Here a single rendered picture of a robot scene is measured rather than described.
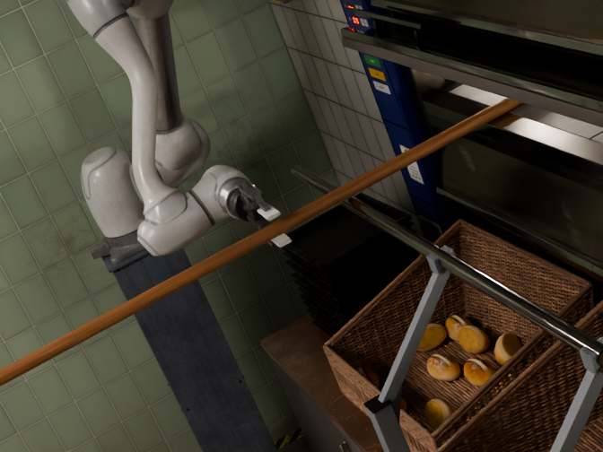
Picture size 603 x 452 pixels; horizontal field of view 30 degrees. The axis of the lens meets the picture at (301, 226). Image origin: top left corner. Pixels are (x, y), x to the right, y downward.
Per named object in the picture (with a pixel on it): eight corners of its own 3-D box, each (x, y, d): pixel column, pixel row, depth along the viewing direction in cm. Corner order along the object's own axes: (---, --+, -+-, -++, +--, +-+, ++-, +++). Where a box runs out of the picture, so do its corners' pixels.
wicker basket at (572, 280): (491, 302, 302) (460, 214, 290) (628, 382, 252) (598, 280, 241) (338, 393, 290) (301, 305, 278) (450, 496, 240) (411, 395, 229)
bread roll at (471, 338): (475, 358, 276) (492, 360, 279) (483, 333, 275) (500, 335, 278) (452, 343, 285) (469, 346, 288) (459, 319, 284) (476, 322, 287)
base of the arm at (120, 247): (89, 250, 321) (81, 234, 319) (159, 216, 325) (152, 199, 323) (100, 272, 305) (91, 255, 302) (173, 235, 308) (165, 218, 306)
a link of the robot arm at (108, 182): (91, 234, 315) (57, 167, 306) (142, 201, 324) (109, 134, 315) (121, 241, 303) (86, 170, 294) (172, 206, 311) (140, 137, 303)
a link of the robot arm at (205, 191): (265, 200, 266) (220, 232, 264) (243, 185, 280) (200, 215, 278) (242, 164, 262) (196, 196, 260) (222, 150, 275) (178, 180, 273)
